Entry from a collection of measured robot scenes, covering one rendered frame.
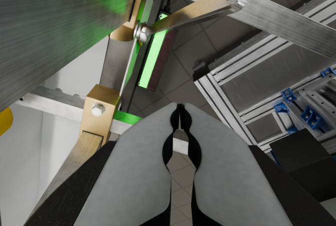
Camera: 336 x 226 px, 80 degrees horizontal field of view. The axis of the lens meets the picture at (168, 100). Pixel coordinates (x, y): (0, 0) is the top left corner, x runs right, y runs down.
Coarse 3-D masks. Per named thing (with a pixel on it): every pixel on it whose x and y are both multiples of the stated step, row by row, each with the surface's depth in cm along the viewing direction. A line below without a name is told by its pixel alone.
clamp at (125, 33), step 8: (136, 0) 22; (144, 0) 24; (136, 8) 22; (136, 16) 23; (128, 24) 23; (112, 32) 23; (120, 32) 24; (128, 32) 24; (120, 40) 24; (128, 40) 25
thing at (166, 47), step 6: (174, 30) 39; (168, 36) 40; (174, 36) 40; (168, 42) 40; (162, 48) 41; (168, 48) 41; (162, 54) 42; (162, 60) 42; (156, 66) 43; (162, 66) 43; (156, 72) 44; (150, 78) 45; (156, 78) 44; (150, 84) 45; (156, 84) 45
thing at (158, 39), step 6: (156, 36) 40; (162, 36) 40; (156, 42) 41; (150, 48) 41; (156, 48) 41; (150, 54) 42; (156, 54) 42; (150, 60) 42; (144, 66) 43; (150, 66) 43; (144, 72) 44; (150, 72) 44; (144, 78) 45; (144, 84) 45
